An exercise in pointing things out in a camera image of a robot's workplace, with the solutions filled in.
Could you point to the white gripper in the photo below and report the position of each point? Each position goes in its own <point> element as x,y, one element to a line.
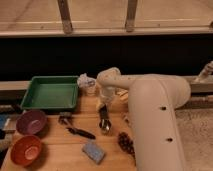
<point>107,95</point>

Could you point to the black eraser block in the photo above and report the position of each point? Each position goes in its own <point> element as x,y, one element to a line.
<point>103,113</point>

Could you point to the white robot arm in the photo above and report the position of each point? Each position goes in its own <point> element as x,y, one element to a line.
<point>152,101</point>

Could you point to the yellow wooden piece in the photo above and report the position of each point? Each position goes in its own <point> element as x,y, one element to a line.
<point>123,95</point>

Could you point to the crumpled white cloth in cup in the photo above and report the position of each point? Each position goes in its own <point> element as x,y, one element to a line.
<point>87,84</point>

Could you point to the small metal cup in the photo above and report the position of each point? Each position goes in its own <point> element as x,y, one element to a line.
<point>105,126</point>

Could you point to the dark grape bunch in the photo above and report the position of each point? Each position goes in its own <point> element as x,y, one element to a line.
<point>125,143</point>

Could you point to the blue sponge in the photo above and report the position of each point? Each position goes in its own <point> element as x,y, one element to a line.
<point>94,152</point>

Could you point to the green plastic tray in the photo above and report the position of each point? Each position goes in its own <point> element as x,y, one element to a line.
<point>51,93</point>

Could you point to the purple bowl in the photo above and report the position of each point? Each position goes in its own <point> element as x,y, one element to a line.
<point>31,122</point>

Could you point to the orange bowl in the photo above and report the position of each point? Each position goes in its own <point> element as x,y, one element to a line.
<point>26,150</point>

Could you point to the right metal post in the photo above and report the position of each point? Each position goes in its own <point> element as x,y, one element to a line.
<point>130,16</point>

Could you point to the metal post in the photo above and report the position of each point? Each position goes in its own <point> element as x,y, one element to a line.
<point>130,16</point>
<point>65,16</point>

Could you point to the left metal post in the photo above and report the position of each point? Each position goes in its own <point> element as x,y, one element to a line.
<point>65,16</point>

